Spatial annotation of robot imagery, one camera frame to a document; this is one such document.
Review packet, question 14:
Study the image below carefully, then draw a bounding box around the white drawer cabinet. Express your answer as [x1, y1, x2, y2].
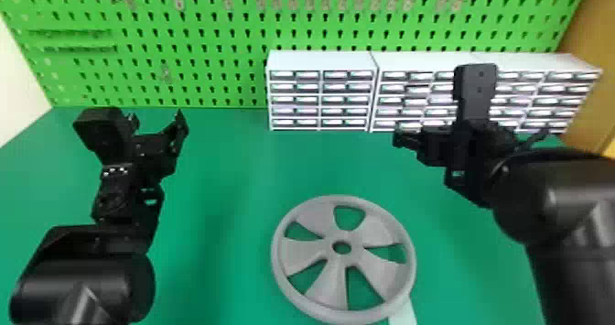
[472, 52, 604, 135]
[264, 49, 380, 133]
[371, 50, 481, 135]

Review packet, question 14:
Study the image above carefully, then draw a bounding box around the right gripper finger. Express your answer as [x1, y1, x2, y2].
[392, 127, 425, 153]

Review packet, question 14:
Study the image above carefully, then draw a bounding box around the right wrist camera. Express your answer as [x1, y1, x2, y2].
[453, 62, 500, 125]

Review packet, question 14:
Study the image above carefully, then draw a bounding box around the grey wheel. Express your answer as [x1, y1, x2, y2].
[269, 193, 418, 325]

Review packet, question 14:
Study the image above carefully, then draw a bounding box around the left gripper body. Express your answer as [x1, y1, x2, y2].
[128, 131, 180, 190]

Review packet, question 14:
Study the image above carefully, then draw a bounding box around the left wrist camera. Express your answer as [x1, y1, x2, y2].
[72, 106, 139, 168]

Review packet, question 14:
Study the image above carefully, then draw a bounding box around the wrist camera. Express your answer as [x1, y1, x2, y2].
[453, 62, 500, 125]
[72, 106, 139, 168]

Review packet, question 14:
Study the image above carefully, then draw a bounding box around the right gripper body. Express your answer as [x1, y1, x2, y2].
[416, 123, 465, 172]

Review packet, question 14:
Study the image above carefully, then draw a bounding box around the black cable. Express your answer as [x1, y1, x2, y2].
[497, 128, 552, 175]

